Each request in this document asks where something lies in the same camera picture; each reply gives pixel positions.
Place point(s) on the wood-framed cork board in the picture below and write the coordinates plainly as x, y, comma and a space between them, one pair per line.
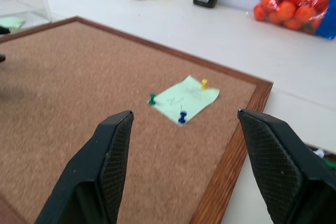
105, 108

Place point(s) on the blue push pin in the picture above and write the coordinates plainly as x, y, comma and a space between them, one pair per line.
182, 117

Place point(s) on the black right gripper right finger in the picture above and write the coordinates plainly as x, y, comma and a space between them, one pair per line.
283, 171

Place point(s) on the green push pin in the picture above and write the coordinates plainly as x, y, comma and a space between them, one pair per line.
152, 99

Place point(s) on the bag of oranges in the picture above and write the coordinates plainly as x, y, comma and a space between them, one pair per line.
296, 3

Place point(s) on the clear plastic box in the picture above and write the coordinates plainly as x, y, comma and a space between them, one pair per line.
23, 3

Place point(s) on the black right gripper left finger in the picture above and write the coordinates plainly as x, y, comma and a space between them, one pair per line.
89, 171

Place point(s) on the green paper note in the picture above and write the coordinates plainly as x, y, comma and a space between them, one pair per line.
185, 102

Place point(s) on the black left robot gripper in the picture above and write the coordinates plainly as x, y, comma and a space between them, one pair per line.
3, 31

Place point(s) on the yellow push pin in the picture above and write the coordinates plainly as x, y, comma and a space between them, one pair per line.
204, 84

